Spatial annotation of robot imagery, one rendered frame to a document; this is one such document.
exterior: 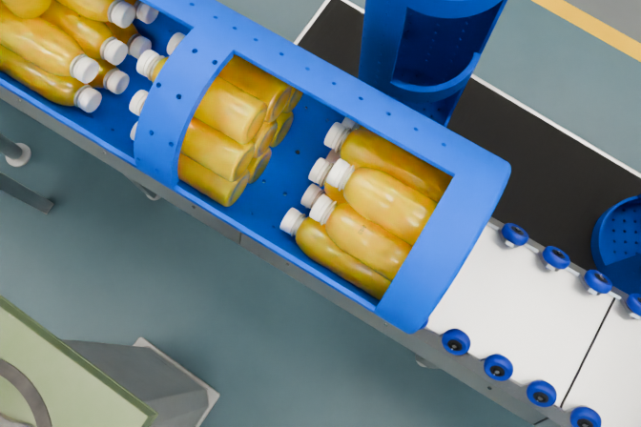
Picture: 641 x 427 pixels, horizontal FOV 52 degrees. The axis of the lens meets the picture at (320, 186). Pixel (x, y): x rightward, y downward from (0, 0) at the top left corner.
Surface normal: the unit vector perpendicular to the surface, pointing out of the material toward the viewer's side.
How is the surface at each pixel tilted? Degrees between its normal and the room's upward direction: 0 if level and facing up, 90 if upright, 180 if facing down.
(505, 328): 0
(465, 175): 22
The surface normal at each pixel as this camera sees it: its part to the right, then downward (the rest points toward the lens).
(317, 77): 0.27, -0.67
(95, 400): 0.00, -0.24
